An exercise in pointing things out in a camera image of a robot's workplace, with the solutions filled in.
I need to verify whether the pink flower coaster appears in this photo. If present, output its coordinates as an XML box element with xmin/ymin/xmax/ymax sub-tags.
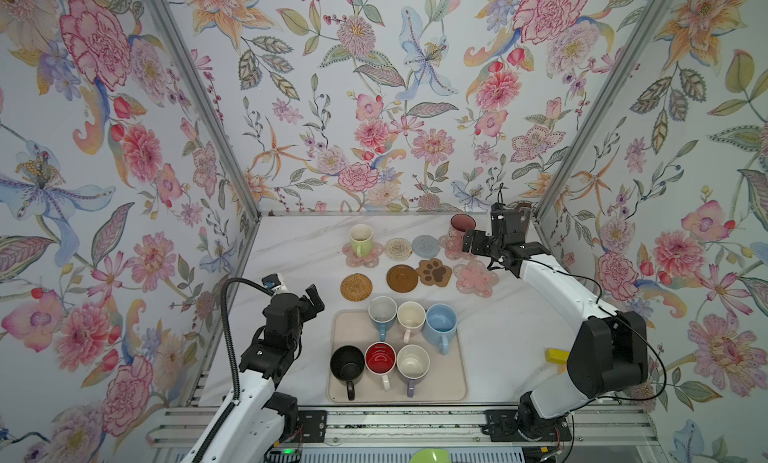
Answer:
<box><xmin>453</xmin><ymin>260</ymin><xmax>499</xmax><ymax>298</ymax></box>
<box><xmin>438</xmin><ymin>232</ymin><xmax>475</xmax><ymax>260</ymax></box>
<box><xmin>342</xmin><ymin>243</ymin><xmax>384</xmax><ymax>268</ymax></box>

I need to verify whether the beige serving tray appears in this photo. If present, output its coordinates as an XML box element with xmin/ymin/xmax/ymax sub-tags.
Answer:
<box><xmin>327</xmin><ymin>310</ymin><xmax>468</xmax><ymax>406</ymax></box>

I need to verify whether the round brown wooden coaster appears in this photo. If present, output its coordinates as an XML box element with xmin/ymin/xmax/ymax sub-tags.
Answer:
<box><xmin>386</xmin><ymin>264</ymin><xmax>419</xmax><ymax>293</ymax></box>

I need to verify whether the green object below rail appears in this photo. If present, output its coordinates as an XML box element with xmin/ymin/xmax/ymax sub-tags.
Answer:
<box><xmin>409</xmin><ymin>448</ymin><xmax>451</xmax><ymax>463</ymax></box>

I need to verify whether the pink flower coaster left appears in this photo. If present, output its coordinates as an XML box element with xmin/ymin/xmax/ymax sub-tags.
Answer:
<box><xmin>342</xmin><ymin>243</ymin><xmax>384</xmax><ymax>268</ymax></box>

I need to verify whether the light blue woven coaster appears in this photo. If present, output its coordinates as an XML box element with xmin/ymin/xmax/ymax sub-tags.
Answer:
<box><xmin>411</xmin><ymin>234</ymin><xmax>441</xmax><ymax>259</ymax></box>

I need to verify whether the multicolour zigzag woven coaster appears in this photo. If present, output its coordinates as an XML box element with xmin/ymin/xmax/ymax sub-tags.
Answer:
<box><xmin>384</xmin><ymin>237</ymin><xmax>413</xmax><ymax>261</ymax></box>

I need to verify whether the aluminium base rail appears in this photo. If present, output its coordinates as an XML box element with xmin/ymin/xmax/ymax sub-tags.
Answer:
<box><xmin>147</xmin><ymin>403</ymin><xmax>658</xmax><ymax>449</ymax></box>

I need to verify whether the red inside white mug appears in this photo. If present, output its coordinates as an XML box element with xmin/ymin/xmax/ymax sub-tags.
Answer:
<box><xmin>364</xmin><ymin>342</ymin><xmax>396</xmax><ymax>391</ymax></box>

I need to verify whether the round rattan woven coaster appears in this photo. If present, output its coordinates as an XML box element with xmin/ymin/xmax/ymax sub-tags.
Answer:
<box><xmin>340</xmin><ymin>273</ymin><xmax>373</xmax><ymax>302</ymax></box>

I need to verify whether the yellow block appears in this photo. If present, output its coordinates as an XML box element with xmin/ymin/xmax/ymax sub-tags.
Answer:
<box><xmin>545</xmin><ymin>348</ymin><xmax>570</xmax><ymax>365</ymax></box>

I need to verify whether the cork paw print coaster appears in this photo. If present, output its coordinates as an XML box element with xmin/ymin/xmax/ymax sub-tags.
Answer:
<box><xmin>416</xmin><ymin>258</ymin><xmax>453</xmax><ymax>288</ymax></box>

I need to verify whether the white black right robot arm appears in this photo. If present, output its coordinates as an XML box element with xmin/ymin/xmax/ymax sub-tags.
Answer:
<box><xmin>462</xmin><ymin>202</ymin><xmax>650</xmax><ymax>441</ymax></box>

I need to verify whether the pink flower coaster front right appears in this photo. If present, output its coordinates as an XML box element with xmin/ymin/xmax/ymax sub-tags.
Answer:
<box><xmin>453</xmin><ymin>260</ymin><xmax>499</xmax><ymax>298</ymax></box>

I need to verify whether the cream white mug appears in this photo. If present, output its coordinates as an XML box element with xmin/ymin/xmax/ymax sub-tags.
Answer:
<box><xmin>397</xmin><ymin>301</ymin><xmax>426</xmax><ymax>344</ymax></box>

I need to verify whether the pink mug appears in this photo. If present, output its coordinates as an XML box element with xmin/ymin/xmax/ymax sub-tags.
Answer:
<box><xmin>448</xmin><ymin>213</ymin><xmax>476</xmax><ymax>235</ymax></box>

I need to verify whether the white mug purple handle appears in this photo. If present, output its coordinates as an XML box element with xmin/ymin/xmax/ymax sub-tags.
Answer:
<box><xmin>396</xmin><ymin>344</ymin><xmax>431</xmax><ymax>398</ymax></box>

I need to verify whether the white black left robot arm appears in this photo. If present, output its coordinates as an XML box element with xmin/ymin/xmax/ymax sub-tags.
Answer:
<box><xmin>184</xmin><ymin>274</ymin><xmax>325</xmax><ymax>462</ymax></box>

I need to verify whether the black mug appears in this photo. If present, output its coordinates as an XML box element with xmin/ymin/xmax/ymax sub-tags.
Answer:
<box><xmin>330</xmin><ymin>345</ymin><xmax>365</xmax><ymax>401</ymax></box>

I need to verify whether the light blue mug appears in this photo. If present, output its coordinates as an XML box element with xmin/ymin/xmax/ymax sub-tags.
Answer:
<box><xmin>422</xmin><ymin>303</ymin><xmax>458</xmax><ymax>355</ymax></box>

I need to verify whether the pink flower coaster back right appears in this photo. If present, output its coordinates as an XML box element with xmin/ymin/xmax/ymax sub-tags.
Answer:
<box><xmin>438</xmin><ymin>232</ymin><xmax>475</xmax><ymax>260</ymax></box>

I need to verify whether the white mug green outside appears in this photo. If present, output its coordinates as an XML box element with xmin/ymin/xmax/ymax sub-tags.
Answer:
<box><xmin>349</xmin><ymin>224</ymin><xmax>374</xmax><ymax>257</ymax></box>

